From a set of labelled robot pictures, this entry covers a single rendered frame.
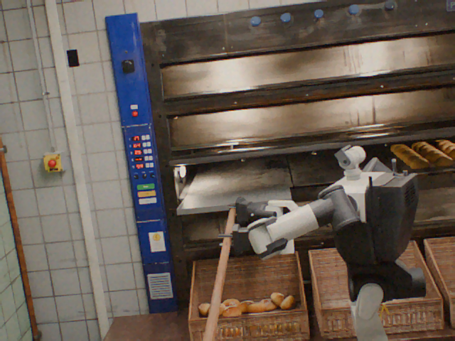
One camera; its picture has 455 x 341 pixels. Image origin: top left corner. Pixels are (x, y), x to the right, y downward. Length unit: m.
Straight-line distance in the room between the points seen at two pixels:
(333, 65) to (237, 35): 0.50
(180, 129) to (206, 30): 0.51
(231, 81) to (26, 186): 1.21
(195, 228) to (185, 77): 0.79
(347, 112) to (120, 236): 1.35
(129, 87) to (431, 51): 1.50
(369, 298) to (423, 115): 1.18
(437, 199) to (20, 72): 2.22
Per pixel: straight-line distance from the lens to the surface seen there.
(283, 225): 2.16
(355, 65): 3.23
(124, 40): 3.24
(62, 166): 3.34
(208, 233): 3.36
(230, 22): 3.22
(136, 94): 3.24
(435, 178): 3.40
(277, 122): 3.23
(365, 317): 2.50
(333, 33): 3.24
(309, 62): 3.22
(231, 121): 3.24
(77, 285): 3.59
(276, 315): 2.98
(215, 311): 1.87
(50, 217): 3.51
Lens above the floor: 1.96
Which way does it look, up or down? 12 degrees down
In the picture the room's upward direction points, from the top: 7 degrees counter-clockwise
